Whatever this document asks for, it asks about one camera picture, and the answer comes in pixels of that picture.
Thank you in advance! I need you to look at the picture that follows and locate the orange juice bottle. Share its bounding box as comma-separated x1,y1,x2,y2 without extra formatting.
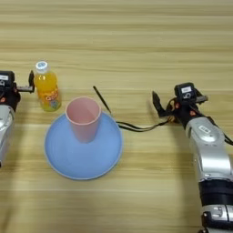
33,60,63,113

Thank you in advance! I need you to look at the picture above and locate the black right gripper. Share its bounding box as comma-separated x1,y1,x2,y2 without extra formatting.
152,88,209,129

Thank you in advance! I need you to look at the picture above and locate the pink plastic cup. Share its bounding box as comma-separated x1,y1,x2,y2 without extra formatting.
65,96,102,144

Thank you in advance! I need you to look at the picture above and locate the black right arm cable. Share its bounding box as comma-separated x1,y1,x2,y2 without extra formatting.
208,116,233,146

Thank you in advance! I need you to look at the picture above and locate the blue round plate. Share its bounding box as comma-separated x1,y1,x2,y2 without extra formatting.
44,111,124,181

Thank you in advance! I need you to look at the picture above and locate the thin black strap cord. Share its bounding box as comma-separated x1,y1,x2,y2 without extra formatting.
116,116,177,133

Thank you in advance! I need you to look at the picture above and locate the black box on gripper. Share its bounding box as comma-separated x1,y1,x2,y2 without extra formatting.
174,82,197,103
0,70,15,89

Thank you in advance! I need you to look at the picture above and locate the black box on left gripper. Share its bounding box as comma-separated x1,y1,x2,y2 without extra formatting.
0,70,15,89

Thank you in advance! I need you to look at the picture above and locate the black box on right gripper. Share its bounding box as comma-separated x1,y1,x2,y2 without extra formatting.
174,82,197,103

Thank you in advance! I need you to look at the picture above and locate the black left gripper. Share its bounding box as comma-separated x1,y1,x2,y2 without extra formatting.
0,70,35,112

